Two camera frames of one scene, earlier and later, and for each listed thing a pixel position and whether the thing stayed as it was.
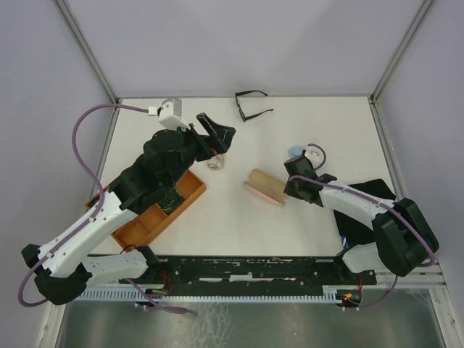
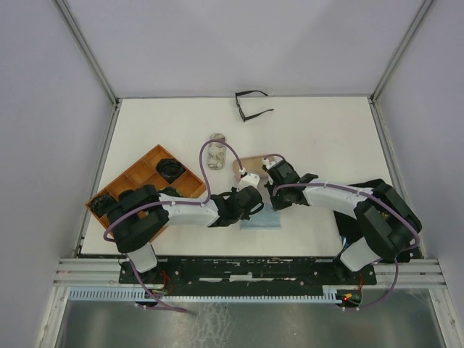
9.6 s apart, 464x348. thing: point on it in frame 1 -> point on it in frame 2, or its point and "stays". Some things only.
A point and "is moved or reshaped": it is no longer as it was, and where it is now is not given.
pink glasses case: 267,185 is moved or reshaped
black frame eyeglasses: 241,114 stays
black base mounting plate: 203,275 stays
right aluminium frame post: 425,5 stays
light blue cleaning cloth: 295,150 -> 267,219
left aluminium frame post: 88,49 stays
